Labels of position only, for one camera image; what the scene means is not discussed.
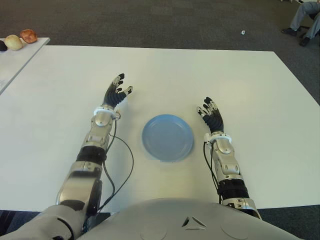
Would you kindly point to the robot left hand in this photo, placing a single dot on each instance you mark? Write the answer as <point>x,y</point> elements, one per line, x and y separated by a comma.
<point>113,97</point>

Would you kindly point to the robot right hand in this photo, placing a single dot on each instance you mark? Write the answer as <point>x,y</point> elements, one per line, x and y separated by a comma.
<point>213,121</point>

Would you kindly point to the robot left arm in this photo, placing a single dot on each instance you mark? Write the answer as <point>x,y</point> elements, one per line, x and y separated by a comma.
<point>95,140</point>

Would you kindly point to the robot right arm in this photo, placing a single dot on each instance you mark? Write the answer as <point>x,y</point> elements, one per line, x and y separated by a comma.
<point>228,165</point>

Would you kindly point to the blue round plate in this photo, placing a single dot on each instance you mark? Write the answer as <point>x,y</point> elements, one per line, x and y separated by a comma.
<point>167,137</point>

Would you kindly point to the white side table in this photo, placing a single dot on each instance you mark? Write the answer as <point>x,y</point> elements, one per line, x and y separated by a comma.
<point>17,60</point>

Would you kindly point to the red-brown round bread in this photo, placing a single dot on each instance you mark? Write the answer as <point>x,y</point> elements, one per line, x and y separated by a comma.
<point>28,36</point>

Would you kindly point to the grey robot torso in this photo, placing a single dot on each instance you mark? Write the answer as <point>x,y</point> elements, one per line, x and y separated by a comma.
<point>175,220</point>

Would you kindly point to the pale round fruit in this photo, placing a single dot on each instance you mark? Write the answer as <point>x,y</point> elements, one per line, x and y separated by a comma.
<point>13,42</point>

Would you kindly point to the black round object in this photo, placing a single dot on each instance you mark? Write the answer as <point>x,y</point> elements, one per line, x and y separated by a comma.
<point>2,46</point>

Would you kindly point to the seated person in jeans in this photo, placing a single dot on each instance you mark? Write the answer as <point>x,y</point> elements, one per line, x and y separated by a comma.
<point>298,17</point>

